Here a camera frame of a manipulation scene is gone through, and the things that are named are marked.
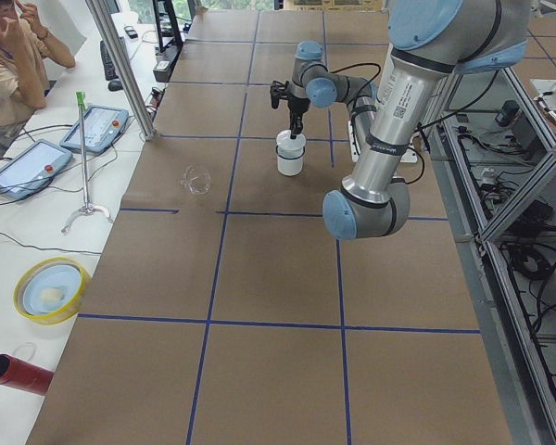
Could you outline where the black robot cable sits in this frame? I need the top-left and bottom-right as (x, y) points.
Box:
(326, 63), (427, 184)

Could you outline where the clear tape ring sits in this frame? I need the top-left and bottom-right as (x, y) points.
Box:
(11, 341), (38, 362)

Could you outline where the red cylinder tube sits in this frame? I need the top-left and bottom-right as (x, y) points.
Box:
(0, 354), (54, 396)

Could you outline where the clear glass funnel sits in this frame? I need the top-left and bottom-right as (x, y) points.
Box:
(180, 165), (211, 195)

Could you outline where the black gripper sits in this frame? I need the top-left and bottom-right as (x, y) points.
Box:
(287, 95), (310, 140)

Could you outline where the grey aluminium frame post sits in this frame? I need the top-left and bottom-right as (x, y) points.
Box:
(86, 0), (156, 141)

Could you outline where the metal stand with green clip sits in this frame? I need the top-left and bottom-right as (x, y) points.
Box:
(61, 91), (114, 235)

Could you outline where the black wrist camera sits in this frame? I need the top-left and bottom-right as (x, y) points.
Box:
(270, 81), (289, 109)

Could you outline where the aluminium side frame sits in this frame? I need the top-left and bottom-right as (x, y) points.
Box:
(421, 18), (556, 445)

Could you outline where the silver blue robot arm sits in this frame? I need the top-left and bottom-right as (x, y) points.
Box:
(272, 1), (530, 240)

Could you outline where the black computer mouse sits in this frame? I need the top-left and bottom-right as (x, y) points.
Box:
(107, 80), (123, 92)

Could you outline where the teach pendant tablet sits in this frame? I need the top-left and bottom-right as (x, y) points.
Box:
(0, 139), (72, 199)
(84, 105), (129, 154)

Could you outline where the black keyboard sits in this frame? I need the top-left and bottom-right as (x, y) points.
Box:
(99, 41), (118, 81)

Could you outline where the far teach pendant tablet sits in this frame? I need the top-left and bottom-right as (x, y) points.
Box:
(84, 105), (129, 154)

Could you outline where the white enamel cup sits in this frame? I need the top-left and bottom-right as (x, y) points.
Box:
(275, 145), (306, 176)

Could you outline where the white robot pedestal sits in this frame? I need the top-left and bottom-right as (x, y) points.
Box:
(347, 121), (418, 163)

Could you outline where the white cup lid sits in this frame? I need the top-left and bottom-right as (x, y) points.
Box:
(276, 130), (306, 151)

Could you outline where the black metal rack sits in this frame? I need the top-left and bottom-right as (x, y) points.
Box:
(152, 0), (183, 54)

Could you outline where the near teach pendant tablet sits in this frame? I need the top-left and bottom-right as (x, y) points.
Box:
(0, 139), (72, 199)

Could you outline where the light blue plate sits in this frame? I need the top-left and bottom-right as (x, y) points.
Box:
(22, 264), (82, 315)

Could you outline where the seated person beige shirt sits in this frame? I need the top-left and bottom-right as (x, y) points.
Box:
(0, 1), (76, 146)

